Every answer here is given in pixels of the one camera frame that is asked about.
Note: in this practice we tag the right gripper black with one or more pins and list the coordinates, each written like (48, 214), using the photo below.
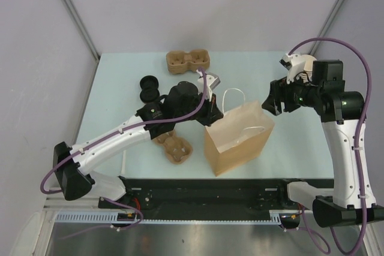
(272, 103)

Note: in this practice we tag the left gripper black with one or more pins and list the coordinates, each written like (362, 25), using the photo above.
(212, 113)

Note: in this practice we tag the brown paper bag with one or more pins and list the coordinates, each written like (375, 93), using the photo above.
(237, 138)

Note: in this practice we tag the single brown pulp carrier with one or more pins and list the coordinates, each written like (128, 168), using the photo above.
(176, 149)

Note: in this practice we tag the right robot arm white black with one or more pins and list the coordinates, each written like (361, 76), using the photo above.
(320, 85)

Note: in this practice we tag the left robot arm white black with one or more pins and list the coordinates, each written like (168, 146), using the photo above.
(76, 164)

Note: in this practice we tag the stack of paper cups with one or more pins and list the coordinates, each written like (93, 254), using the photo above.
(306, 74)

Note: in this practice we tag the brown pulp cup carrier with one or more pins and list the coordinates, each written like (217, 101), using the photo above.
(179, 62)

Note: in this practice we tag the stack of black lids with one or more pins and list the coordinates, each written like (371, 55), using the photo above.
(149, 86)

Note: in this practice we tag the white wrapped straw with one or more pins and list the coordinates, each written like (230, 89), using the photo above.
(123, 166)

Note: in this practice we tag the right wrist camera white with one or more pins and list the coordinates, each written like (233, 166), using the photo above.
(294, 64)

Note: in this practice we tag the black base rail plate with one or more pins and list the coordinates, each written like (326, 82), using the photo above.
(176, 197)

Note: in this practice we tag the white cable duct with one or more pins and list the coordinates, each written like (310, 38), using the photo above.
(266, 217)

